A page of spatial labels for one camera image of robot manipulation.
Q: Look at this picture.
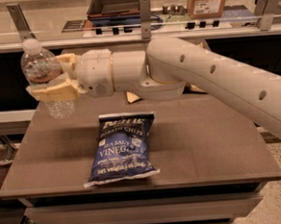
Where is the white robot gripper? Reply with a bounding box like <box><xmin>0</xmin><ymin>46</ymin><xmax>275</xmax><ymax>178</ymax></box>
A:
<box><xmin>26</xmin><ymin>49</ymin><xmax>114</xmax><ymax>102</ymax></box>

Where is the clear plastic water bottle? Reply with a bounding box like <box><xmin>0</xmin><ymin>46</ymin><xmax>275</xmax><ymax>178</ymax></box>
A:
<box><xmin>20</xmin><ymin>38</ymin><xmax>74</xmax><ymax>118</ymax></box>

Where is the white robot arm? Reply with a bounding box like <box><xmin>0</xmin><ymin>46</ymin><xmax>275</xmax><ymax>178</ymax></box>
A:
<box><xmin>27</xmin><ymin>37</ymin><xmax>281</xmax><ymax>138</ymax></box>

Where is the yellow brown snack bag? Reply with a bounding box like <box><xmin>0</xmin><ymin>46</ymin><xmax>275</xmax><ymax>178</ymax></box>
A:
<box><xmin>121</xmin><ymin>41</ymin><xmax>209</xmax><ymax>106</ymax></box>

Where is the dark tray bin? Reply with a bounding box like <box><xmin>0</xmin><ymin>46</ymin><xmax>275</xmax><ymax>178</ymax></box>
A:
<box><xmin>88</xmin><ymin>0</ymin><xmax>140</xmax><ymax>18</ymax></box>

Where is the blue potato chips bag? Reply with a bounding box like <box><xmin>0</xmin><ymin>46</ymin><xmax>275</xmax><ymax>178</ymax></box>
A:
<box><xmin>84</xmin><ymin>112</ymin><xmax>160</xmax><ymax>188</ymax></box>

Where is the cardboard box with label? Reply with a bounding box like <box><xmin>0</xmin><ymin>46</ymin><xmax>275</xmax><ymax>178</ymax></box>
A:
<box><xmin>187</xmin><ymin>0</ymin><xmax>225</xmax><ymax>19</ymax></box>

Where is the brown table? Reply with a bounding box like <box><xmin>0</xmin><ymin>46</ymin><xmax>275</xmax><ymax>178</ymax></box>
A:
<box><xmin>0</xmin><ymin>93</ymin><xmax>281</xmax><ymax>224</ymax></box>

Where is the left metal glass bracket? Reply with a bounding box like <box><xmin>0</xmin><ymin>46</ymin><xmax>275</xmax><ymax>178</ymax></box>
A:
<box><xmin>6</xmin><ymin>3</ymin><xmax>35</xmax><ymax>41</ymax></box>

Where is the metal glass bracket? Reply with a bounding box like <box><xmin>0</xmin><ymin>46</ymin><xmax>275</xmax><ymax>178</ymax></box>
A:
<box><xmin>254</xmin><ymin>0</ymin><xmax>279</xmax><ymax>32</ymax></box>
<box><xmin>140</xmin><ymin>0</ymin><xmax>151</xmax><ymax>39</ymax></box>
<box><xmin>6</xmin><ymin>3</ymin><xmax>35</xmax><ymax>41</ymax></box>

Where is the middle metal glass bracket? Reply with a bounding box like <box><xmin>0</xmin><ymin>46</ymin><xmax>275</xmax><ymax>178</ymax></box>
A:
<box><xmin>140</xmin><ymin>0</ymin><xmax>151</xmax><ymax>39</ymax></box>

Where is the right metal glass bracket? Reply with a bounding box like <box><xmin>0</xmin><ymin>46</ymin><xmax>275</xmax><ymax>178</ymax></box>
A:
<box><xmin>254</xmin><ymin>0</ymin><xmax>279</xmax><ymax>32</ymax></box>

